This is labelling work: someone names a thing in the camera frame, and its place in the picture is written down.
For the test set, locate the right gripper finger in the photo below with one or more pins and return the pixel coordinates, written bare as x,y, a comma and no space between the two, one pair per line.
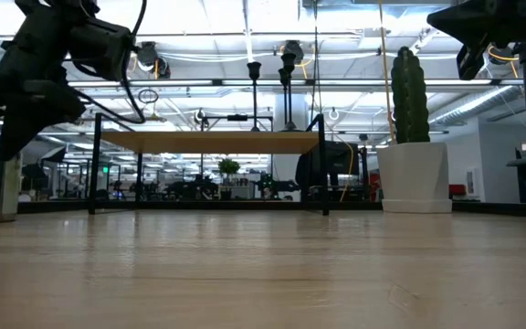
470,61
466,23

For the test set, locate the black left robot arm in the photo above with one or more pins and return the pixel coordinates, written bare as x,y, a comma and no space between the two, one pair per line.
53,5

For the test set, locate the background black robot arm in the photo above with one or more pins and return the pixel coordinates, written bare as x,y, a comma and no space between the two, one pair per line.
276,185
190,187

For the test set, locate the black studio softbox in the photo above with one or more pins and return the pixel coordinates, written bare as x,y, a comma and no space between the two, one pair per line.
55,155

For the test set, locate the green cactus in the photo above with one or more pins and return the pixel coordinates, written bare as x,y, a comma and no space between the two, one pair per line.
409,96

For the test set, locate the red bin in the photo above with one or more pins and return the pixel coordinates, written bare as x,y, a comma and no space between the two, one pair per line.
457,189

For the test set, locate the white plant pot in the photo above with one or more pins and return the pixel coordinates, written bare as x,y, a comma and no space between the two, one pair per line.
413,178

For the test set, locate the long ceiling light bar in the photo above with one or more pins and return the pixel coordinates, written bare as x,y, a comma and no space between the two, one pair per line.
199,83

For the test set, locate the black monitor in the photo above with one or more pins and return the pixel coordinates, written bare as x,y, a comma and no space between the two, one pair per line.
336,164

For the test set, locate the small green potted plant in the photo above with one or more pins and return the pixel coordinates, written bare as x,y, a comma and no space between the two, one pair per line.
228,166

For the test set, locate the silver ceiling air duct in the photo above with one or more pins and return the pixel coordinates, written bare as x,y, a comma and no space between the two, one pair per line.
473,105

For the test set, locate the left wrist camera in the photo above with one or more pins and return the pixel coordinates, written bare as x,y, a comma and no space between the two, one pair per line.
101,48

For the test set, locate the wooden shelf black frame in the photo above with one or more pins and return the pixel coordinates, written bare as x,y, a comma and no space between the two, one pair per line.
208,142

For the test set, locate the black table edge rail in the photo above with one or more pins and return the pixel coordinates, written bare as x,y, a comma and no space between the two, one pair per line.
199,205

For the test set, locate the black background camera frame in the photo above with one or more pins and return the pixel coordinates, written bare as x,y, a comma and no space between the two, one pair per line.
238,117

